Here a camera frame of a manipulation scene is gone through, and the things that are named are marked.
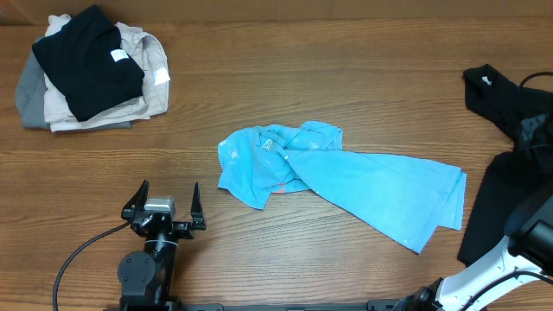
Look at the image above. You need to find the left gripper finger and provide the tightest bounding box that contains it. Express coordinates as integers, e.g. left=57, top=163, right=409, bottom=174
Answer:
left=124, top=180, right=149, bottom=210
left=190, top=182, right=203, bottom=216

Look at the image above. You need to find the light blue t-shirt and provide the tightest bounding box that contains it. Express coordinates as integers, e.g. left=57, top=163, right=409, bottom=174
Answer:
left=218, top=121, right=467, bottom=253

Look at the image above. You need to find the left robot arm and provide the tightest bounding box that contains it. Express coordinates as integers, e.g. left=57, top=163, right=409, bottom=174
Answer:
left=118, top=181, right=207, bottom=311

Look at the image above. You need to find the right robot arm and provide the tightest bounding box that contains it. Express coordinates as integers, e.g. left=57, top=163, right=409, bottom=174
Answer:
left=393, top=183, right=552, bottom=311

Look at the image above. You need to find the folded beige shirt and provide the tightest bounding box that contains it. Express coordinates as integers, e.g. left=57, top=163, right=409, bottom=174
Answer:
left=44, top=22, right=170, bottom=132

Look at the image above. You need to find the folded grey garment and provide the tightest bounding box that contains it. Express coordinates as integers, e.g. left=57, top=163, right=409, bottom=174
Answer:
left=15, top=51, right=144, bottom=131

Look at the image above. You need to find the folded black shirt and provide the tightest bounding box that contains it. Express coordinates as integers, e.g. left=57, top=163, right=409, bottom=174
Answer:
left=32, top=5, right=144, bottom=122

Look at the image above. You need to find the black shirt on right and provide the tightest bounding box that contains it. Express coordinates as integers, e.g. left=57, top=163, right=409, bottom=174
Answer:
left=457, top=64, right=552, bottom=266

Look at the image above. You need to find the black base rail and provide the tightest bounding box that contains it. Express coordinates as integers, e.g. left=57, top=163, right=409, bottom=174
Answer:
left=103, top=298, right=403, bottom=311

